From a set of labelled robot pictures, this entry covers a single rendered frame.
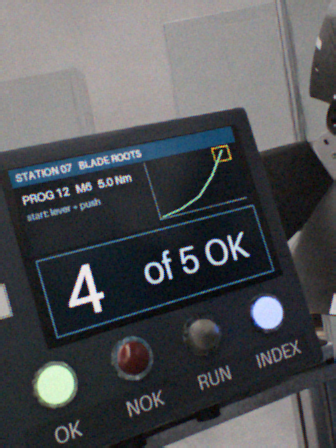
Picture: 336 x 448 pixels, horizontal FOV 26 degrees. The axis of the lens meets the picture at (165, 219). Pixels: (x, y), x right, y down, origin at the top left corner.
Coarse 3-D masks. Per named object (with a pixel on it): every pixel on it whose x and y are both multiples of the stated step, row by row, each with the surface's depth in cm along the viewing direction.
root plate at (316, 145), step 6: (324, 132) 126; (318, 138) 127; (324, 138) 126; (330, 138) 126; (312, 144) 128; (318, 144) 127; (324, 144) 127; (330, 144) 126; (318, 150) 128; (324, 150) 127; (330, 150) 126; (318, 156) 128; (324, 156) 127; (330, 156) 127; (324, 162) 128; (330, 162) 127; (330, 168) 127; (330, 174) 127
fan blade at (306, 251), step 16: (320, 208) 114; (320, 224) 113; (304, 240) 112; (320, 240) 111; (304, 256) 111; (320, 256) 110; (304, 272) 110; (320, 272) 109; (304, 288) 109; (320, 288) 108; (320, 304) 107
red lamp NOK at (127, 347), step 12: (132, 336) 44; (120, 348) 44; (132, 348) 44; (144, 348) 44; (120, 360) 43; (132, 360) 43; (144, 360) 44; (120, 372) 43; (132, 372) 43; (144, 372) 44
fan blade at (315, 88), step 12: (324, 24) 144; (324, 36) 144; (324, 48) 143; (324, 60) 143; (312, 72) 151; (324, 72) 144; (312, 84) 151; (324, 84) 145; (312, 96) 152; (324, 96) 146
